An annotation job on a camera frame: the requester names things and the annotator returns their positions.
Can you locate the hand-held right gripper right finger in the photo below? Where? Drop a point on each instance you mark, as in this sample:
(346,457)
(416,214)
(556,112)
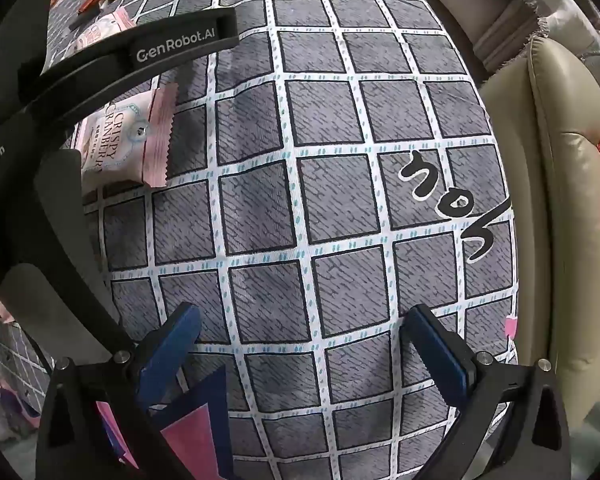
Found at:
(437,355)

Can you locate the grey fringed cloth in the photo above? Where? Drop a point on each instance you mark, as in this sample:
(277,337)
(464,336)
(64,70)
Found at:
(505,10)

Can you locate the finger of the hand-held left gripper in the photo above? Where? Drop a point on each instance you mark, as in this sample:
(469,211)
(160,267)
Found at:
(180,45)
(32,10)

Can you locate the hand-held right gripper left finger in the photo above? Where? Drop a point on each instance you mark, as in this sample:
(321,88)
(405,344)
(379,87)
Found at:
(171,345)

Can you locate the grey checked printed blanket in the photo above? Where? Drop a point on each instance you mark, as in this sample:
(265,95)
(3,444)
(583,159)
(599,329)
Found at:
(330,185)

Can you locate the beige leather sofa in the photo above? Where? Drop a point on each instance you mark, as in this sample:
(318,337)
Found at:
(555,210)

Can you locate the pink cranberry snack packet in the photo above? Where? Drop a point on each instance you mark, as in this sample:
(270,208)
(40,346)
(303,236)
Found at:
(107,26)
(125,135)

